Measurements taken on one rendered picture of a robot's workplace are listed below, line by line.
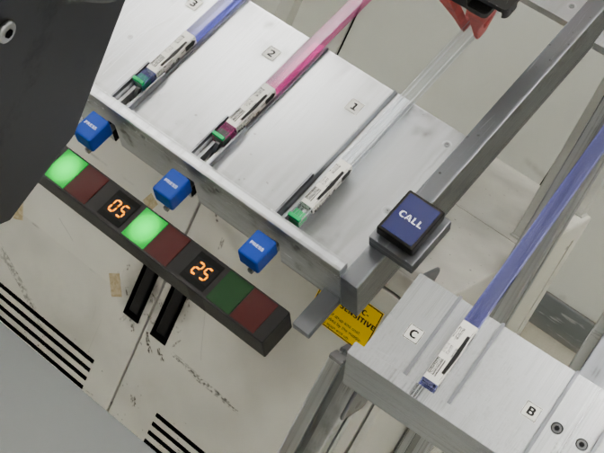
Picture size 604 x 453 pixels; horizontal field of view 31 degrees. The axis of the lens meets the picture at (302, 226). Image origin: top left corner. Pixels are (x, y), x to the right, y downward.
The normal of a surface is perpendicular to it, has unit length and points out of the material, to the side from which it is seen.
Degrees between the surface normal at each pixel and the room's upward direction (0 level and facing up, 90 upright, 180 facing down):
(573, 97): 90
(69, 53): 90
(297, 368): 90
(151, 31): 44
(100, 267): 90
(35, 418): 0
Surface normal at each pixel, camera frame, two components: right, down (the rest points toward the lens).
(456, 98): -0.50, 0.16
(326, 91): -0.05, -0.48
